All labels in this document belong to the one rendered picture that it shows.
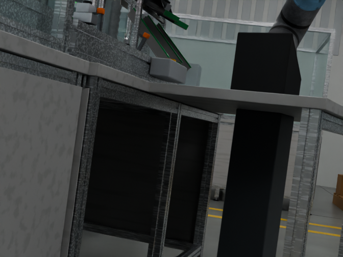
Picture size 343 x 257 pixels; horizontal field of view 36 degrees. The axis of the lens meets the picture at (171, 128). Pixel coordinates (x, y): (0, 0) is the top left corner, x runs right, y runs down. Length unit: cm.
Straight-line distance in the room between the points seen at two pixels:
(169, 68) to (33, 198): 81
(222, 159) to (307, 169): 445
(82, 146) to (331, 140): 940
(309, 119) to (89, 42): 59
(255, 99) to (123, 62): 41
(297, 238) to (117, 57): 69
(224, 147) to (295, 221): 443
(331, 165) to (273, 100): 913
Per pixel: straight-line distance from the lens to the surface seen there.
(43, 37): 109
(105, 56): 144
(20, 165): 103
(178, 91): 149
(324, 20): 1067
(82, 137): 122
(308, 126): 138
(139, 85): 147
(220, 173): 580
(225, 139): 579
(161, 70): 175
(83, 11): 170
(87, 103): 122
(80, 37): 130
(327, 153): 1047
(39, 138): 107
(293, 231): 139
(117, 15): 335
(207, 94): 145
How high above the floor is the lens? 74
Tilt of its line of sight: level
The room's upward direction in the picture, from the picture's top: 8 degrees clockwise
